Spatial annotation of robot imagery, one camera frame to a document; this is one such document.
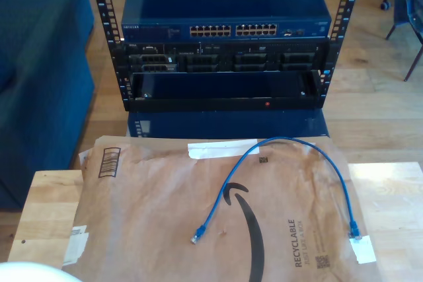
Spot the blue network cable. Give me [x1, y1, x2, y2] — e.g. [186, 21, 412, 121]
[190, 136, 364, 246]

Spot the blue equipment chassis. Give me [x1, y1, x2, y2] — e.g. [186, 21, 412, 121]
[127, 110, 330, 139]

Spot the black rack server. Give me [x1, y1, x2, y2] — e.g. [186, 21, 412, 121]
[125, 41, 327, 73]

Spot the brown paper mailer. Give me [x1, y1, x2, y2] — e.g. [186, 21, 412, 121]
[61, 135, 383, 282]

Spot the blue sofa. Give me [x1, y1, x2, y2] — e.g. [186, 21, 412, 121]
[0, 0, 96, 212]

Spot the dark chair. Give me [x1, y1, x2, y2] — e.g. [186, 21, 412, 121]
[385, 0, 423, 82]

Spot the black rack frame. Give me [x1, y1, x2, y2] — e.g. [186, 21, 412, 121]
[86, 0, 364, 113]

